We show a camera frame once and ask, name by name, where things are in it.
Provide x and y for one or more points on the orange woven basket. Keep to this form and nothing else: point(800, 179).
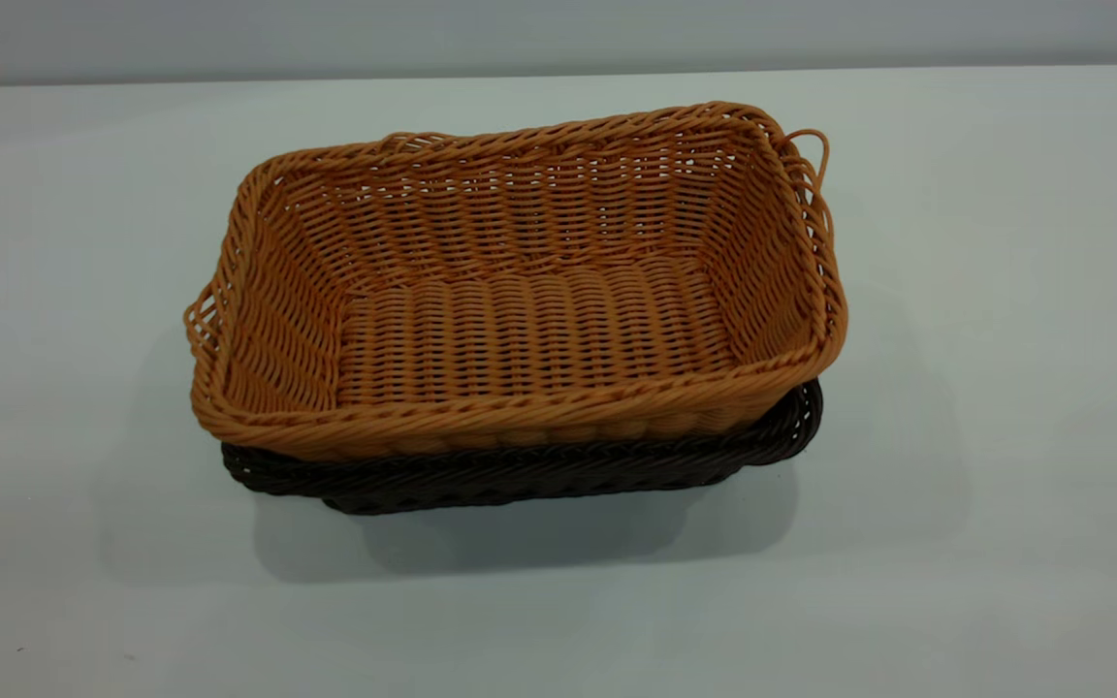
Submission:
point(520, 330)

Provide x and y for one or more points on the black woven basket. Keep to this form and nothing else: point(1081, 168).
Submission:
point(520, 477)

